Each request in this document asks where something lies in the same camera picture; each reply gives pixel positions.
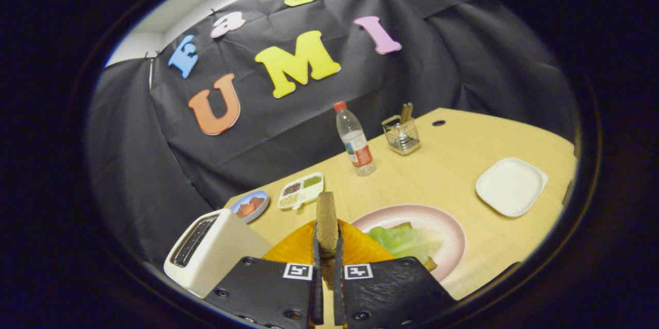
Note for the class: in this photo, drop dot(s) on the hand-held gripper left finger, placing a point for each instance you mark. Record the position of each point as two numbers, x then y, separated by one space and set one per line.
317 293

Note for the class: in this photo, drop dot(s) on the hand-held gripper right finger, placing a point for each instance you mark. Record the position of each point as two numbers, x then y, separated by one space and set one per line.
338 293

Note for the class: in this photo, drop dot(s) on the brown toasted bread slice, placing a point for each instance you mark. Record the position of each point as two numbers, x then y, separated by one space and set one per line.
327 226

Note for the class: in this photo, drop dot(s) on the green lettuce leaf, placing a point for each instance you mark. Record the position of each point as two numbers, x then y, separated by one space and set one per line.
406 241

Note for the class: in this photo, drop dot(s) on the yellow bread slice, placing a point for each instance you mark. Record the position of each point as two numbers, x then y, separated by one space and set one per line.
431 264

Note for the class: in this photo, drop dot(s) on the small blue plate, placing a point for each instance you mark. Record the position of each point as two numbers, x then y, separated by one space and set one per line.
257 215

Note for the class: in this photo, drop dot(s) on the white toaster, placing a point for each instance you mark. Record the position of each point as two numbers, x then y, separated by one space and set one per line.
226 252

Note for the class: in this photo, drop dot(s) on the white divided condiment tray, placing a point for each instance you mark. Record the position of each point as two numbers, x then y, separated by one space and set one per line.
304 192

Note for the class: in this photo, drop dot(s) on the red tomato slices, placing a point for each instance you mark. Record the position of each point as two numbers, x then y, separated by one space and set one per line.
247 209

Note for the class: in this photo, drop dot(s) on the round pink plate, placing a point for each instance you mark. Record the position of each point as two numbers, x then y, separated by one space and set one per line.
448 236

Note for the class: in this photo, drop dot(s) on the clear plastic water bottle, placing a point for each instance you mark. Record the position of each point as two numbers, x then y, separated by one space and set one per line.
355 143

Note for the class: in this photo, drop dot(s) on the white square plate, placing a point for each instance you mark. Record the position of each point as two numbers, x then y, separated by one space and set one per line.
509 187

